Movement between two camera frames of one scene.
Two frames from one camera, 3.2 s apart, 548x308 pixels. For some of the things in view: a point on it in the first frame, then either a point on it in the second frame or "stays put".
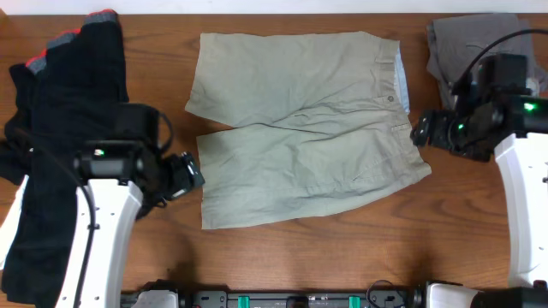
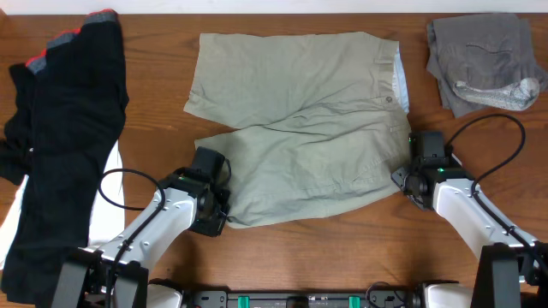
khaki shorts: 320,117 stays put
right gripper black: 442,120 -> 399,176
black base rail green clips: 407,298 stays put
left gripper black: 183,181 -> 217,229
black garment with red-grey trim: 62,99 stays put
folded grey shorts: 455,44 stays put
